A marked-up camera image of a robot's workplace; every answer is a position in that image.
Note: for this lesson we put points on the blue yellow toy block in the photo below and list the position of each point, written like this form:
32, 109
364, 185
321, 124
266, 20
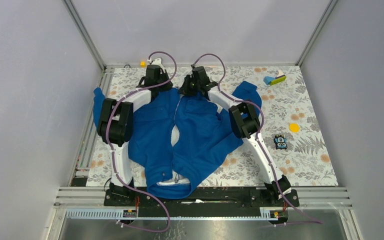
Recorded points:
269, 81

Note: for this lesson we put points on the slotted aluminium cable rail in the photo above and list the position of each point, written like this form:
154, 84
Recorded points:
132, 214

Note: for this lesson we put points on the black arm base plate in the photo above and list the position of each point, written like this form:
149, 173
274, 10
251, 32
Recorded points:
207, 201

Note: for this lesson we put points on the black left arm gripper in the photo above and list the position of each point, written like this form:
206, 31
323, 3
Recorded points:
164, 75

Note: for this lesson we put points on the aluminium frame corner post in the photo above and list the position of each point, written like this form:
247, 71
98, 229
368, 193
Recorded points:
316, 32

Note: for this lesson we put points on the blue zip jacket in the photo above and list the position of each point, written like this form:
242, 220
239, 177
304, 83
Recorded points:
180, 141

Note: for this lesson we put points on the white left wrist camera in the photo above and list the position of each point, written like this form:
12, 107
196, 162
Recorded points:
156, 61

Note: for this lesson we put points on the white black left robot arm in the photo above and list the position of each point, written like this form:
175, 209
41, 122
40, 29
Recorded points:
114, 121

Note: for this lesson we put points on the aluminium left frame post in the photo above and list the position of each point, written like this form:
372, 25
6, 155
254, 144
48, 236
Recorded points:
69, 4

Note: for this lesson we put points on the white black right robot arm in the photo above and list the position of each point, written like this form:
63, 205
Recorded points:
245, 125

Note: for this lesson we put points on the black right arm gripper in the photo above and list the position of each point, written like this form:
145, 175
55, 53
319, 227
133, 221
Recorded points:
184, 89

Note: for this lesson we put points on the yellow round disc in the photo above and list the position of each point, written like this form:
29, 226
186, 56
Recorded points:
294, 127

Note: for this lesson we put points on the small yellow cube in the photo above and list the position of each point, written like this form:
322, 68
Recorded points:
143, 64

